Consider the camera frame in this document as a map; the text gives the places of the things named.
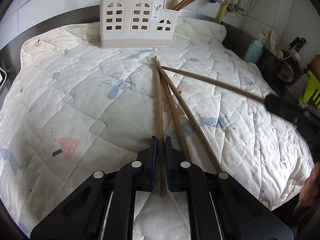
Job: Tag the green plastic basket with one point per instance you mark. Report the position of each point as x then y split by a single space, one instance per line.
310 90

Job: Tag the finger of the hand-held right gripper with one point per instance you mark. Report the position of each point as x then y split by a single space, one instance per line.
280 106

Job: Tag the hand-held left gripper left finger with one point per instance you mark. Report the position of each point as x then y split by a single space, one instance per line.
153 160

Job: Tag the white quilted printed mat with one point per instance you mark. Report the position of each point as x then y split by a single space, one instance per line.
87 100

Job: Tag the teal pump bottle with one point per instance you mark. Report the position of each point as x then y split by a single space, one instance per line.
253 51

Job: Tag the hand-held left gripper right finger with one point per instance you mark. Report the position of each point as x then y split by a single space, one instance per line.
168 165

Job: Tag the metal angle valve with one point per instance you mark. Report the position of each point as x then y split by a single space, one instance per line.
238 8

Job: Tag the white rice paddle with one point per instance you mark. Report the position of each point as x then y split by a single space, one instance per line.
273 40

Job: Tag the black utensil container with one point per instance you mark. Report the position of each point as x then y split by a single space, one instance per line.
271 65

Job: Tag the metal pot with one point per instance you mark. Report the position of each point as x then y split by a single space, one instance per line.
290 68

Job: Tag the person's right hand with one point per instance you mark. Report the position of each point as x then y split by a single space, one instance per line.
311 185

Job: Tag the wooden spoon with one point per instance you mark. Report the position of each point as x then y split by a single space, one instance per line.
278 54

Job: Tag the cream plastic utensil holder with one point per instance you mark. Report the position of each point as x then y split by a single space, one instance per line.
130 35

